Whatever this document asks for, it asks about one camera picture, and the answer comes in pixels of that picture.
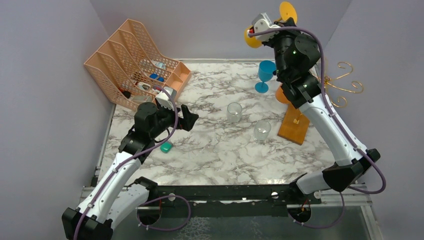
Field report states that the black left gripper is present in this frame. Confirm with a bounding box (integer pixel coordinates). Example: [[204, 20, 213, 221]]
[[150, 102, 199, 139]]

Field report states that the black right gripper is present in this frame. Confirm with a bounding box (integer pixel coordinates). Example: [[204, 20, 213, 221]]
[[262, 16, 302, 79]]

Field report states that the yellow plastic wine glass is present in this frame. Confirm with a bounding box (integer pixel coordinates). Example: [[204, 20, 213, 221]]
[[243, 1, 298, 49]]

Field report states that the clear tumbler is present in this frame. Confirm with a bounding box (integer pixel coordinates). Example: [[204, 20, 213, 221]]
[[253, 120, 272, 142], [226, 102, 243, 123]]

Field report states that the orange plastic wine glass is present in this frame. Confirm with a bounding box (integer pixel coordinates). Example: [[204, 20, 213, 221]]
[[275, 85, 291, 105]]

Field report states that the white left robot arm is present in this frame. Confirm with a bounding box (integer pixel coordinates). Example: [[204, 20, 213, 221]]
[[61, 102, 199, 240]]

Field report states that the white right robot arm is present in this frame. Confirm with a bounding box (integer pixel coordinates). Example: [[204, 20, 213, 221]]
[[255, 18, 381, 204]]

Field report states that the blue plastic wine glass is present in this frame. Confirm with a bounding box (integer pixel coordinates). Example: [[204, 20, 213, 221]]
[[254, 60, 276, 94]]

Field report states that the wooden rack base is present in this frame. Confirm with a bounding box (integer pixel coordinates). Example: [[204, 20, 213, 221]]
[[277, 103, 310, 145]]

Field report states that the green small box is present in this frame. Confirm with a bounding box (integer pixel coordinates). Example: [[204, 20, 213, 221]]
[[160, 141, 173, 154]]

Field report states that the grey box in organizer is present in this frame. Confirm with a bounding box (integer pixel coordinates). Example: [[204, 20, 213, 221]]
[[131, 95, 153, 105]]

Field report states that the blue item in organizer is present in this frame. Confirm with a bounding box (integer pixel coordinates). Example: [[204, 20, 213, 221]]
[[149, 73, 165, 83]]

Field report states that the peach plastic file organizer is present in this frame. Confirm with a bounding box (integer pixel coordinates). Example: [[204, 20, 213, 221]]
[[84, 19, 192, 111]]

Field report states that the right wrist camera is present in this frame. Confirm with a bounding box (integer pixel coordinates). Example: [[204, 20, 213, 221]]
[[252, 12, 280, 43]]

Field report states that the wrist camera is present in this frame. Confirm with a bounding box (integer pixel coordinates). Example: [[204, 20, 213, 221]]
[[155, 86, 177, 111], [252, 12, 280, 43]]

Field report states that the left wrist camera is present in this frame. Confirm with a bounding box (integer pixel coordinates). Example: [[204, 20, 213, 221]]
[[155, 86, 177, 111]]

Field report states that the gold wire glass rack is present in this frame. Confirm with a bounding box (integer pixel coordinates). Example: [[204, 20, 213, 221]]
[[315, 60, 365, 109]]

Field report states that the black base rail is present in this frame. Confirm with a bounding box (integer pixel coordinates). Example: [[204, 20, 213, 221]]
[[136, 184, 322, 221]]

